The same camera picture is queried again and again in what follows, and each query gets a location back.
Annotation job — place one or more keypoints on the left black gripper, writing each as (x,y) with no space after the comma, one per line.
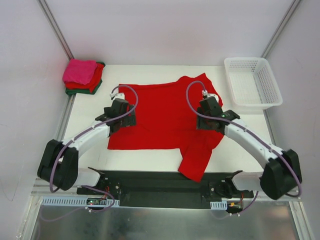
(127,120)

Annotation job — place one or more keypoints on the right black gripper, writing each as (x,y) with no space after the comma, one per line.
(206,124)

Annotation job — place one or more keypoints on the red t shirt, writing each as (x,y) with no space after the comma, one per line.
(164,121)
(95,80)

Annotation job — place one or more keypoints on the white plastic basket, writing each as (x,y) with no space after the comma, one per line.
(252,84)

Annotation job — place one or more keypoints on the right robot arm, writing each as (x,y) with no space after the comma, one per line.
(281,175)

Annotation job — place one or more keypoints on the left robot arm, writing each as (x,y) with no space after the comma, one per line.
(59,164)

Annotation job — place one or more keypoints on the folded red t shirt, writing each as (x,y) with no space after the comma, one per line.
(95,80)

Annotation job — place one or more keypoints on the folded pink t shirt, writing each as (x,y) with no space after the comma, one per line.
(79,71)

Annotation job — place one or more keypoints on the folded green t shirt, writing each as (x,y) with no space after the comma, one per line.
(78,91)

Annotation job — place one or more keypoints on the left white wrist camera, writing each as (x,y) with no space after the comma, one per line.
(119,95)

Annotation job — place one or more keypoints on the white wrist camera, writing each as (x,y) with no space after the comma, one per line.
(119,95)
(205,95)

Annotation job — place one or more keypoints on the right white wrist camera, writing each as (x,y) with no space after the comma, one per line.
(205,95)

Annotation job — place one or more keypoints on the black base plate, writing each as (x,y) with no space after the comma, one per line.
(150,189)

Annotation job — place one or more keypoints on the right grey cable duct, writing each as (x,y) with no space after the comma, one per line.
(219,205)

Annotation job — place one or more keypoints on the grey cable duct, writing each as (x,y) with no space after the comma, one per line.
(79,202)
(219,205)

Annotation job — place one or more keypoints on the left grey cable duct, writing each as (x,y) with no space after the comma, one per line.
(79,202)

